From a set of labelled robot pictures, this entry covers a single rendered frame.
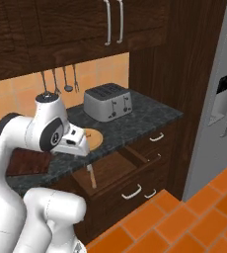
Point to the hanging grey spatula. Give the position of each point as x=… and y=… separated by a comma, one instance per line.
x=55, y=82

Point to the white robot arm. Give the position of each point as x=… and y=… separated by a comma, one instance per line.
x=10, y=171

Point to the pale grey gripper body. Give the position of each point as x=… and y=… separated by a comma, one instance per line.
x=73, y=150

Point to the dark wood wall cupboard door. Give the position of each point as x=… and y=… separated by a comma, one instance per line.
x=141, y=16
x=72, y=19

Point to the dark wood open drawer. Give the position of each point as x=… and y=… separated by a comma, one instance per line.
x=115, y=171

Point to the grey fridge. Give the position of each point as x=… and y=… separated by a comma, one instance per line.
x=211, y=99

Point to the hanging grey meat fork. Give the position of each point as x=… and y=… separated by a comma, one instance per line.
x=75, y=80

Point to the dark wood small drawer front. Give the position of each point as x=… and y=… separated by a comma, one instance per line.
x=156, y=138

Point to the tan round plate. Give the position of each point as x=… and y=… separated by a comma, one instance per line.
x=95, y=138

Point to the hanging grey ladle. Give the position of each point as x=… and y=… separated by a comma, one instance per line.
x=66, y=82

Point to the dark wood tall side panel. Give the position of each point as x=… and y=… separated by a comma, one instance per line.
x=181, y=66

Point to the silver four-slot toaster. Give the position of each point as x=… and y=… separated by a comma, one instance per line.
x=107, y=102

